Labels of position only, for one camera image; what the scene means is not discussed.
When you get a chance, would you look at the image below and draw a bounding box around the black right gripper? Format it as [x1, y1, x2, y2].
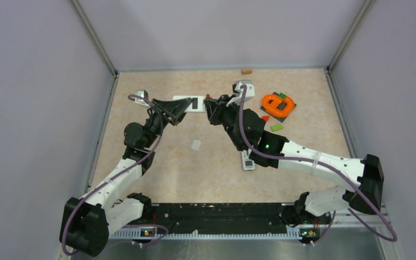
[204, 95, 245, 152]

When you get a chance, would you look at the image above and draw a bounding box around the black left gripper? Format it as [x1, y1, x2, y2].
[144, 97, 193, 148]

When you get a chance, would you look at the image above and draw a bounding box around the white remote control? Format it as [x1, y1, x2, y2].
[172, 95, 206, 113]

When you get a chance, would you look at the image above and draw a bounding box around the white battery cover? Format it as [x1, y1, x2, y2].
[191, 139, 202, 151]

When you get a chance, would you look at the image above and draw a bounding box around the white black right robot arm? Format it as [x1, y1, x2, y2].
[204, 95, 385, 223]

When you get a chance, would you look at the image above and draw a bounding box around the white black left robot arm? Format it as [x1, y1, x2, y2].
[60, 94, 193, 256]

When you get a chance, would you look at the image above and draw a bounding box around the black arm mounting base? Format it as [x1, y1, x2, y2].
[128, 193, 331, 237]

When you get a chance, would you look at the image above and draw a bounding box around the white remote with display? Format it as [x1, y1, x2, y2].
[240, 151, 255, 171]

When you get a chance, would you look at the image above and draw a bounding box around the small wooden block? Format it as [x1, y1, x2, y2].
[240, 68, 252, 75]

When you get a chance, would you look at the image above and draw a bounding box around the light green block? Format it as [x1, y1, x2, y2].
[270, 123, 284, 132]

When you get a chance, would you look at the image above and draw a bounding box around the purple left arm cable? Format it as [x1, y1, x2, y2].
[58, 94, 166, 256]

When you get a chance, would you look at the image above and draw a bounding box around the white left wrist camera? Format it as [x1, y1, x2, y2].
[133, 89, 150, 107]

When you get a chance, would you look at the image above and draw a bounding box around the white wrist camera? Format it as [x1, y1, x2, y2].
[133, 89, 150, 107]
[227, 80, 255, 107]

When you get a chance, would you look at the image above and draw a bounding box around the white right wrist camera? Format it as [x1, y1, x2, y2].
[227, 80, 255, 107]

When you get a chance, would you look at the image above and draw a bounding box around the white cable duct strip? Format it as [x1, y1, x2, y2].
[109, 227, 302, 241]

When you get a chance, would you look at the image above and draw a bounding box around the aluminium frame rail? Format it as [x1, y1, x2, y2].
[326, 0, 378, 73]

